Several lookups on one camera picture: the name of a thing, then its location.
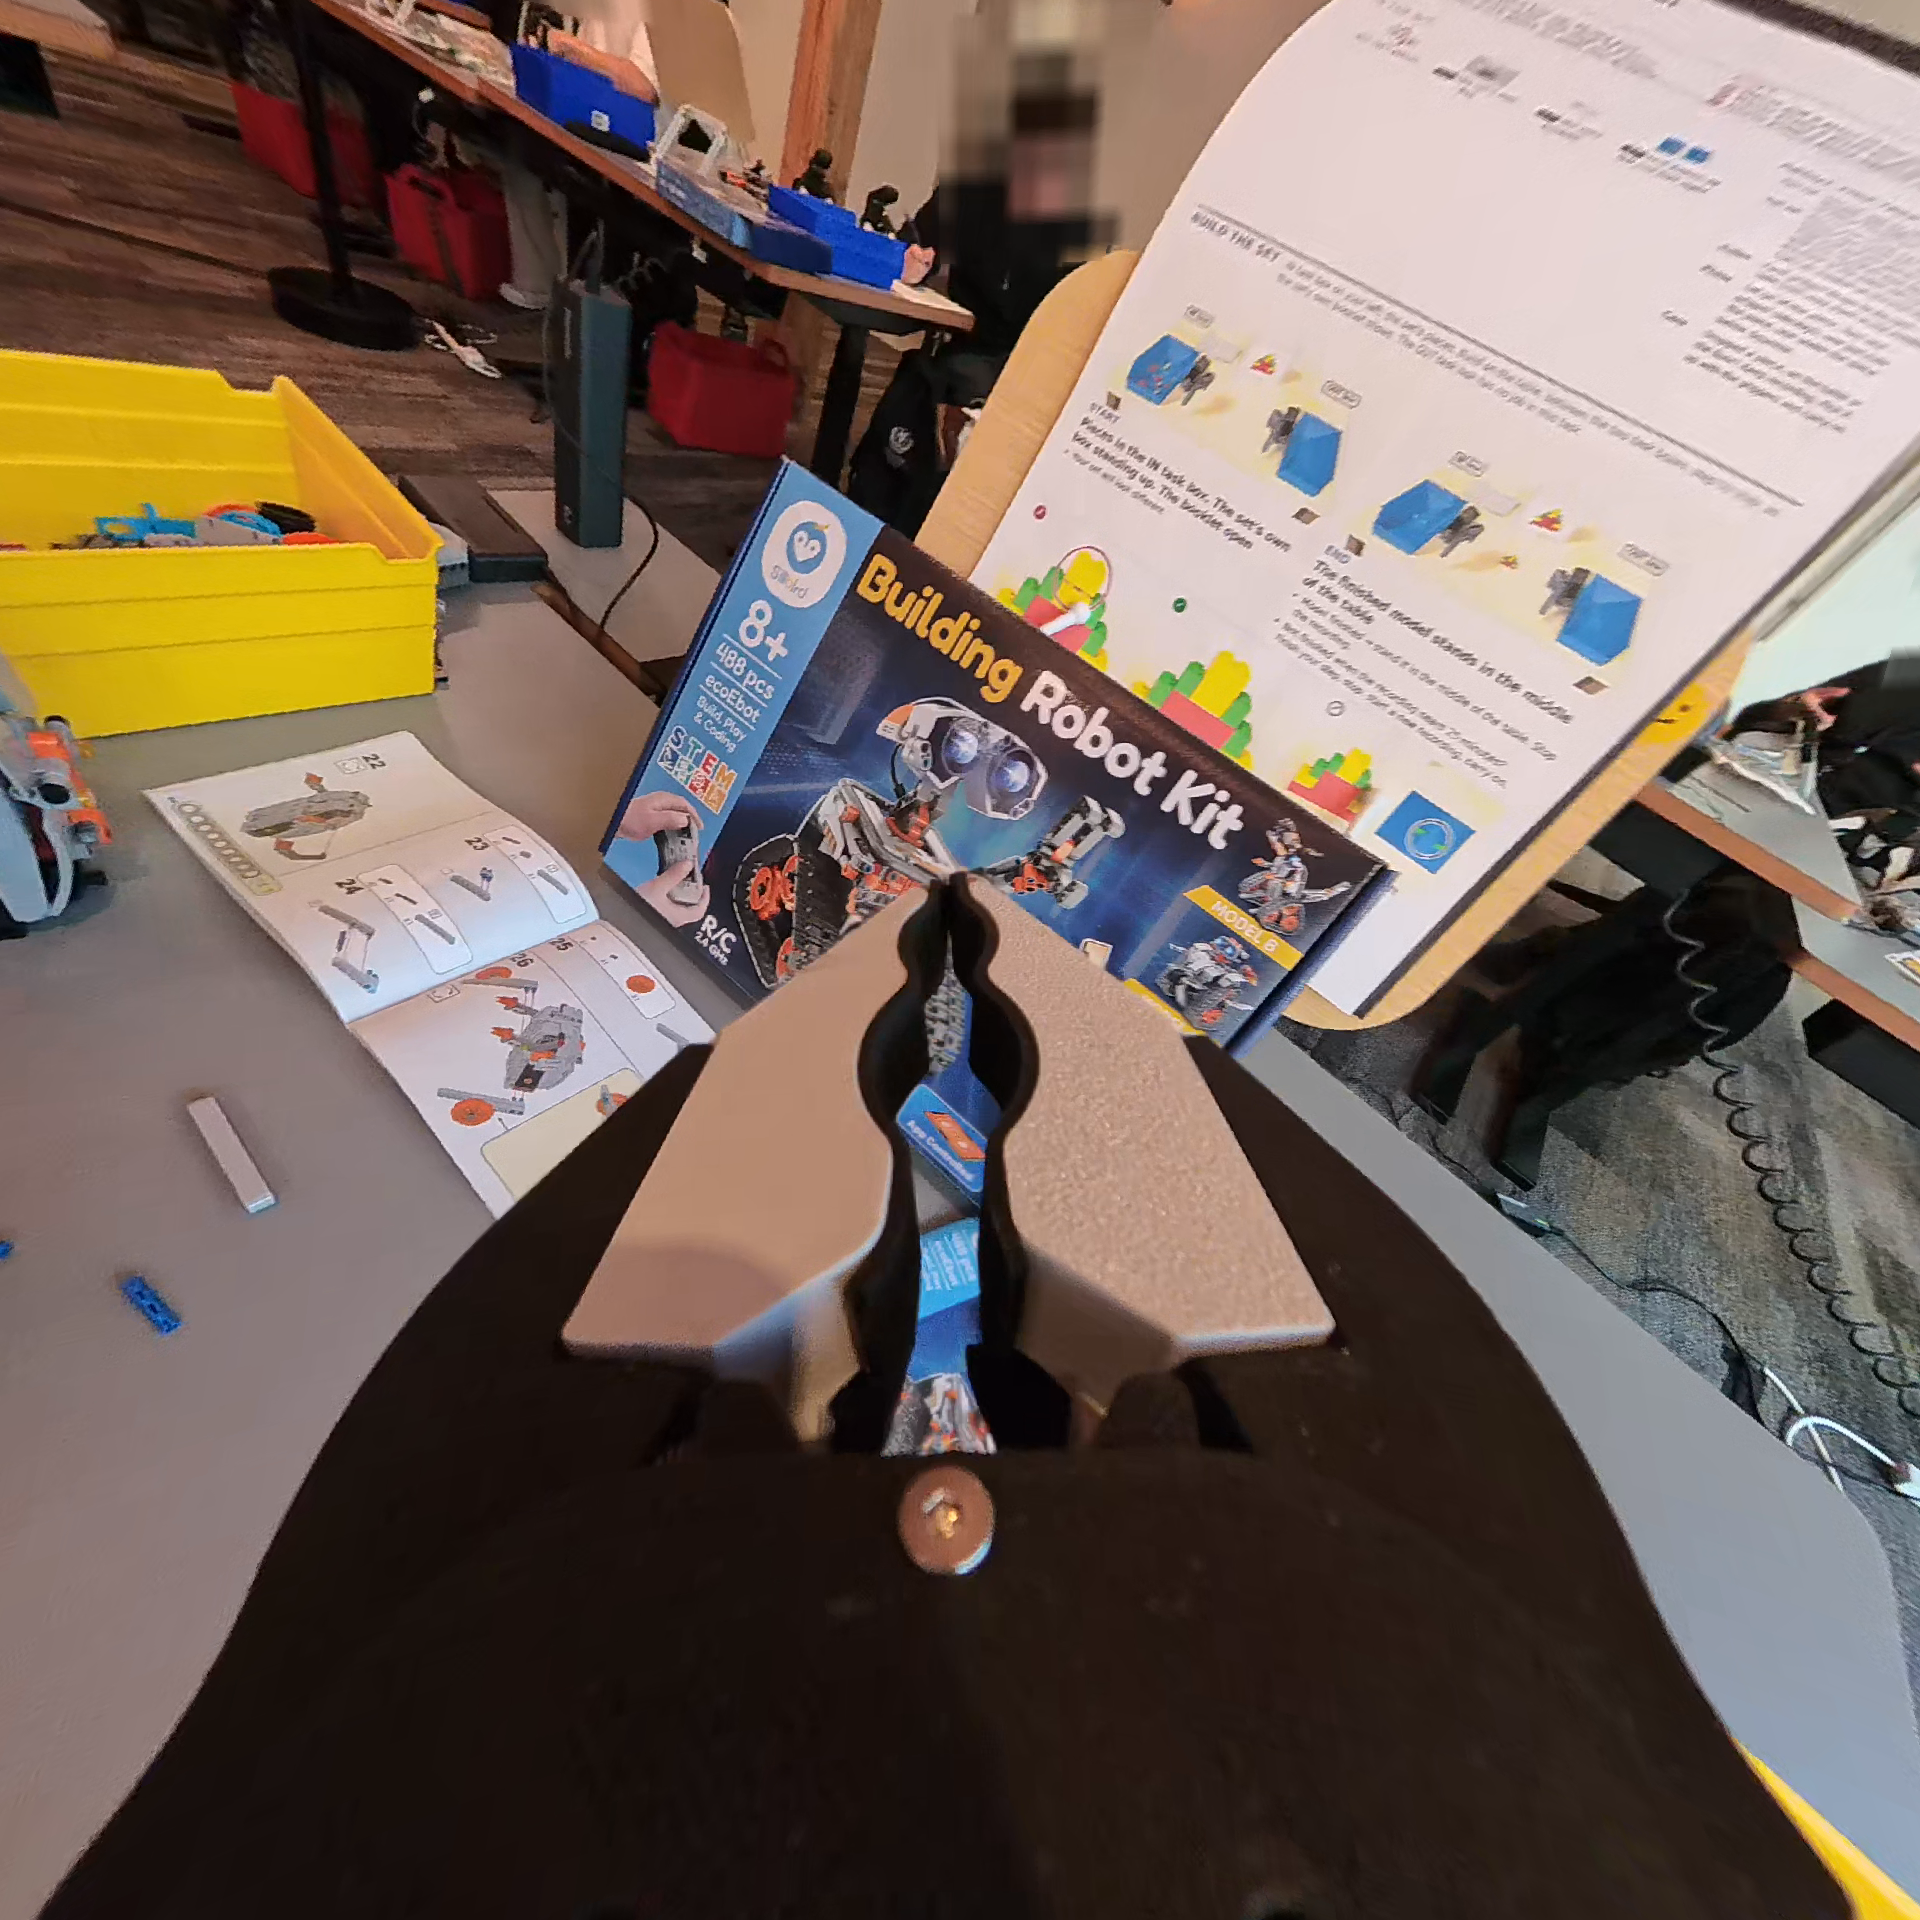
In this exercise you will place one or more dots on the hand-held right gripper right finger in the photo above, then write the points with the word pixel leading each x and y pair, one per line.
pixel 1141 1201

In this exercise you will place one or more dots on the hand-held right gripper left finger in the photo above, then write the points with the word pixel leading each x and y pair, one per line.
pixel 720 1201

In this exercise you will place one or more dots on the small blue pin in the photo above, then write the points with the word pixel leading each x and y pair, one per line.
pixel 149 1307

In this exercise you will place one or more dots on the grey desk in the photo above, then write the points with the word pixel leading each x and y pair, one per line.
pixel 301 1500

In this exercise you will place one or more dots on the long wooden desk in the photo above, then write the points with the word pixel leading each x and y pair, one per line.
pixel 902 307

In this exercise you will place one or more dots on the open instruction booklet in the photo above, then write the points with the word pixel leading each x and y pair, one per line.
pixel 450 931

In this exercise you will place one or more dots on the grey long brick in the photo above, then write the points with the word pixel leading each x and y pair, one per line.
pixel 234 1155

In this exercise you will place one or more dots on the blue robot kit box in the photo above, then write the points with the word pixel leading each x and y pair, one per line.
pixel 839 722

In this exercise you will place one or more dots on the black bag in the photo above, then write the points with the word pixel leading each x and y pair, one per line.
pixel 1621 990

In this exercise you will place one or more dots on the black flat box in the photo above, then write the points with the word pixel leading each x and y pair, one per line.
pixel 481 534

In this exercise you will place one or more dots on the yellow parts bin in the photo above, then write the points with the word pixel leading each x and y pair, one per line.
pixel 225 630

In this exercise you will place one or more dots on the partly built robot model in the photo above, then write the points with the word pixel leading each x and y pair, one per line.
pixel 37 839

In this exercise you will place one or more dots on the wooden display board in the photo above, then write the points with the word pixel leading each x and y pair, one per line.
pixel 1021 405

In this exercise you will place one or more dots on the dark computer tower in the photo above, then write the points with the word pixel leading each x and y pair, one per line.
pixel 588 405

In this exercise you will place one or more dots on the red storage bin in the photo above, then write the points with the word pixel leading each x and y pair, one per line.
pixel 450 235
pixel 720 389
pixel 301 142

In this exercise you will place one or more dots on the pile of building parts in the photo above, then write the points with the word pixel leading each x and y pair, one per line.
pixel 210 524

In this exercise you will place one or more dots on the white printed instruction sheet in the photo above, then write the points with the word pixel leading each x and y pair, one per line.
pixel 1501 300

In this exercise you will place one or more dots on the blue storage bin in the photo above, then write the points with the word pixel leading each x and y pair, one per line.
pixel 809 235
pixel 586 90

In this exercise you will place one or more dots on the yellow bag bin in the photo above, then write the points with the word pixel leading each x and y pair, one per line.
pixel 1853 1869

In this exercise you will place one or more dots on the black pole stand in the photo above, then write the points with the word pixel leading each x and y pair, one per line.
pixel 340 300

